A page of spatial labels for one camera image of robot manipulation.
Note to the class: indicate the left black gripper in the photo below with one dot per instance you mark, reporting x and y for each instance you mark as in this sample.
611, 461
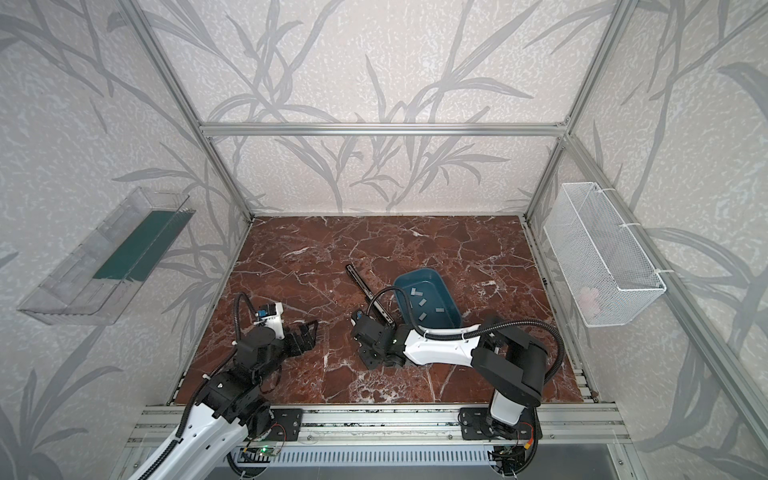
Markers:
297, 339

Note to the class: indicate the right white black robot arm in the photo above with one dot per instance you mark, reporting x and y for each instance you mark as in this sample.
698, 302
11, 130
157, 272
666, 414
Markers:
517, 358

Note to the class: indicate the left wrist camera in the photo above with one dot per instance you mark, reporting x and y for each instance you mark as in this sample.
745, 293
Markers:
270, 316

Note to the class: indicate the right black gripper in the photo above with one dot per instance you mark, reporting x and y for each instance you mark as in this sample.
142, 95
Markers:
370, 330

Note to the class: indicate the aluminium front rail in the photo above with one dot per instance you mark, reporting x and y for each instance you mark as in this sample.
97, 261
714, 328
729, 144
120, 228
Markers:
439, 424

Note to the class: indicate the black stapler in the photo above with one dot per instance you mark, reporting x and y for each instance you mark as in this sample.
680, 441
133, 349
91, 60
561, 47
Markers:
368, 293

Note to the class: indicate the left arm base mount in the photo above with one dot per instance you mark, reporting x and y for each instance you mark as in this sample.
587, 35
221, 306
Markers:
285, 426

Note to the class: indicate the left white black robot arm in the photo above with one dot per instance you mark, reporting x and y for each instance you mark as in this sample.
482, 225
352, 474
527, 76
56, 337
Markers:
229, 406

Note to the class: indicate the green pad in bin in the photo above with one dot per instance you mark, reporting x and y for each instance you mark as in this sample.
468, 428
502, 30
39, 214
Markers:
143, 249

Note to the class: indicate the white wire mesh basket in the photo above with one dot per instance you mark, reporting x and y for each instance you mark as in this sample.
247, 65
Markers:
595, 247

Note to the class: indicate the small green circuit board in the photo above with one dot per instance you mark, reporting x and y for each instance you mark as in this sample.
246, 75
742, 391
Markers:
261, 454

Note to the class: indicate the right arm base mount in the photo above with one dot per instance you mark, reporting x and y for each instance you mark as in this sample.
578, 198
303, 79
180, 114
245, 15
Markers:
476, 423

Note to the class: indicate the pink object in basket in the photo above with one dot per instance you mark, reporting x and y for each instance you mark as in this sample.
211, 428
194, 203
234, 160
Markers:
588, 301

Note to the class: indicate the teal plastic tray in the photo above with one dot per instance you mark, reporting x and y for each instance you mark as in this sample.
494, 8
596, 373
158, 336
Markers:
429, 282

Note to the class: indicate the clear plastic wall bin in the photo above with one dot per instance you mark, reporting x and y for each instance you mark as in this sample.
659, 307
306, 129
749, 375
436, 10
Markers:
70, 295

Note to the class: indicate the slotted grey cable duct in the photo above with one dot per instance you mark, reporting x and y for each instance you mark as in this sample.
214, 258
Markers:
370, 456

